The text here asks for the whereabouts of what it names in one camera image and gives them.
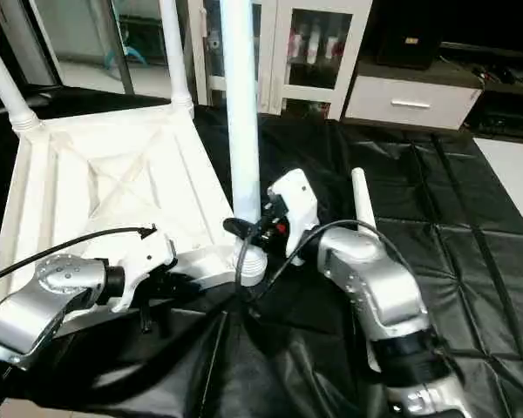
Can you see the white plastic table leg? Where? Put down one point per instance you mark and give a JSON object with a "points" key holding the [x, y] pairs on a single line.
{"points": [[241, 113], [4, 83], [363, 200], [176, 52]]}

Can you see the white plastic table top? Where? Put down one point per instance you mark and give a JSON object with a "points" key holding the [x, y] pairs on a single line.
{"points": [[96, 183]]}

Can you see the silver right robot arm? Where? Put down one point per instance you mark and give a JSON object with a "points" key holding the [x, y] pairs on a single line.
{"points": [[383, 296]]}

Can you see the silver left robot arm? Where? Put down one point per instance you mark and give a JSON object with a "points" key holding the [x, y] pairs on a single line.
{"points": [[35, 300]]}

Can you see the black work mat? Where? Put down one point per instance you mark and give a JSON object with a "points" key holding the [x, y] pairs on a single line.
{"points": [[418, 183]]}

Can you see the white glass-door cabinet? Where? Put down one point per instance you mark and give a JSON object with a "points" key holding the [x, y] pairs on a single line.
{"points": [[279, 43]]}

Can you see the white drawer unit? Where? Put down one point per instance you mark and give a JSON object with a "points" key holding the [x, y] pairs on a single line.
{"points": [[410, 100]]}

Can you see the blue metal stand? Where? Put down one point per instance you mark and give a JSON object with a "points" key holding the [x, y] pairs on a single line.
{"points": [[126, 54]]}

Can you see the dark floor crate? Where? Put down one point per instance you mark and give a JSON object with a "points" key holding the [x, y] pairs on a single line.
{"points": [[148, 35]]}

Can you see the black box with yellow label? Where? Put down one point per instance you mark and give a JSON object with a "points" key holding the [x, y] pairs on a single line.
{"points": [[410, 30]]}

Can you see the white flat panel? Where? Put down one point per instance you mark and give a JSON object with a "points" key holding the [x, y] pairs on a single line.
{"points": [[510, 178]]}

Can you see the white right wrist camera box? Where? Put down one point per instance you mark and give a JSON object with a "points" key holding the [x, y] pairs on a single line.
{"points": [[295, 205]]}

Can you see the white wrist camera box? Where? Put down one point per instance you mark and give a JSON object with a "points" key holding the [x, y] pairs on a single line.
{"points": [[144, 261], [295, 205]]}

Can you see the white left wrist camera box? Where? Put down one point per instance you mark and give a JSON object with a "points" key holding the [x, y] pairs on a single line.
{"points": [[144, 261]]}

